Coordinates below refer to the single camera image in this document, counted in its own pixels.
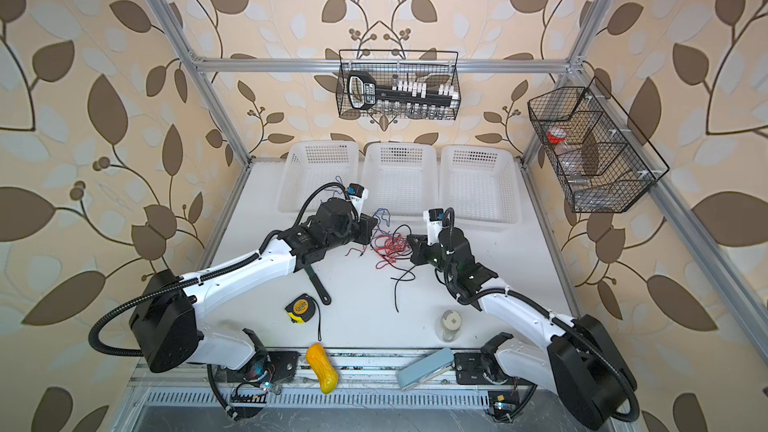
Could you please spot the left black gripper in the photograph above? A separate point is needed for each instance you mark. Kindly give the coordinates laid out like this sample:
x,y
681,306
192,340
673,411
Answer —
x,y
366,225

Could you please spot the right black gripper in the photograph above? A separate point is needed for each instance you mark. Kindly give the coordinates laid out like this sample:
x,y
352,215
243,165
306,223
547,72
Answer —
x,y
419,248

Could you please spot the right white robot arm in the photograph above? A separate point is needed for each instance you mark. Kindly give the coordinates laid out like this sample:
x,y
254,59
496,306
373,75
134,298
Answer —
x,y
573,357

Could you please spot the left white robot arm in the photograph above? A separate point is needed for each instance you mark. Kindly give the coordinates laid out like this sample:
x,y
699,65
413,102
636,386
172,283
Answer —
x,y
166,324

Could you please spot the middle white plastic basket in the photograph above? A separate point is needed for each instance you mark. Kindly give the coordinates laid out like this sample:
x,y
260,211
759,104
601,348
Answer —
x,y
400,177

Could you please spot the white plastic basket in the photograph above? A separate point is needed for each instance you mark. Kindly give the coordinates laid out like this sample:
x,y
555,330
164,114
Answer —
x,y
480,184
311,164
400,177

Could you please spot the green black pipe wrench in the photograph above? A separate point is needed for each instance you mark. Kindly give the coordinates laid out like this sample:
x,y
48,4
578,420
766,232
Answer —
x,y
321,290

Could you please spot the right white plastic basket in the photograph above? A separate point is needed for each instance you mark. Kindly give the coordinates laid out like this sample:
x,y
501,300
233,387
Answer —
x,y
480,184

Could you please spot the left white plastic basket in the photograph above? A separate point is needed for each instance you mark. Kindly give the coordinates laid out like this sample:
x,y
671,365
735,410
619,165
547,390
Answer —
x,y
311,164

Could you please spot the yellow black tape measure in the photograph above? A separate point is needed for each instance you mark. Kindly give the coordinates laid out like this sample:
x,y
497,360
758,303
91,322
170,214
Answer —
x,y
303,309

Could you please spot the yellow squash toy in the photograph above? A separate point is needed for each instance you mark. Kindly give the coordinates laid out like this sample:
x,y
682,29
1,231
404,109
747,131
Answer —
x,y
322,367

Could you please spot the light blue sharpening block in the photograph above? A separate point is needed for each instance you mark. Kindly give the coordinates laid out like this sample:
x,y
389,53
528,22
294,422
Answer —
x,y
425,369

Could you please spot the red small object in basket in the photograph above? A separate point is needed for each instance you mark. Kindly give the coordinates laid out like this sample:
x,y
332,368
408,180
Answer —
x,y
556,135

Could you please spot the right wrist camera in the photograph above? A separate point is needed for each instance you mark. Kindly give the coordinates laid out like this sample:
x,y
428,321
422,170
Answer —
x,y
434,224

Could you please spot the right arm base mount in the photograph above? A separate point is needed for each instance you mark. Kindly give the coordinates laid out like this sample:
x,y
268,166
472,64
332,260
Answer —
x,y
482,368

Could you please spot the black socket set rail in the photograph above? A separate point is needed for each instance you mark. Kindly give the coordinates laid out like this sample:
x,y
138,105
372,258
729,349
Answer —
x,y
364,92

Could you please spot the back black wire basket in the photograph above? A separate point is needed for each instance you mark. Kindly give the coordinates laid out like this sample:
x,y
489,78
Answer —
x,y
432,66

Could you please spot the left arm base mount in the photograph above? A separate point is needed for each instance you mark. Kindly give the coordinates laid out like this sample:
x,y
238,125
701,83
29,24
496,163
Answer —
x,y
263,371

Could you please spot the side black wire basket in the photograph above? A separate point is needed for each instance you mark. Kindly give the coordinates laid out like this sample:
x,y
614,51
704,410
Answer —
x,y
607,162

